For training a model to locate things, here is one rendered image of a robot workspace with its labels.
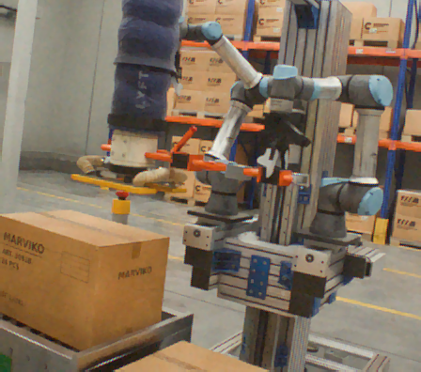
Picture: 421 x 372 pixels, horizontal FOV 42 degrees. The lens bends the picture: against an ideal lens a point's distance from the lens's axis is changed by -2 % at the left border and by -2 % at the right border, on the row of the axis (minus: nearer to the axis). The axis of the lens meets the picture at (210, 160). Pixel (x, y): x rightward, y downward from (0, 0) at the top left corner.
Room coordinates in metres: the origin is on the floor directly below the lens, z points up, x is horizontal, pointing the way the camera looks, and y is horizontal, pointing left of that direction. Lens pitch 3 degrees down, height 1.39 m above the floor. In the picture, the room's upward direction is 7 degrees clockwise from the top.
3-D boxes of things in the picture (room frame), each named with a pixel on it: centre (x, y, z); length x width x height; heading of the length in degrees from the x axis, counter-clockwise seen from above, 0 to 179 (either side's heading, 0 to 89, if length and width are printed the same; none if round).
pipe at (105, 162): (2.12, 0.30, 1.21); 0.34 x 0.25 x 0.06; 57
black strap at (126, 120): (2.12, 0.29, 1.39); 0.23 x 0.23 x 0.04
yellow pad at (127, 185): (2.04, 0.35, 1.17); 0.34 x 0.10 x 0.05; 57
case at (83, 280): (2.25, 0.48, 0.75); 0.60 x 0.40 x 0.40; 56
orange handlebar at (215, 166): (2.11, 0.06, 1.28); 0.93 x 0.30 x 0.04; 57
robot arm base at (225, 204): (2.49, -0.07, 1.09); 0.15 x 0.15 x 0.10
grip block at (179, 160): (1.99, 0.08, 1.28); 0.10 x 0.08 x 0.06; 147
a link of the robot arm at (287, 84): (1.81, -0.21, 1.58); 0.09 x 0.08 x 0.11; 131
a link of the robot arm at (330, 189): (2.25, -0.51, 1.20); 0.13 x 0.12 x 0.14; 41
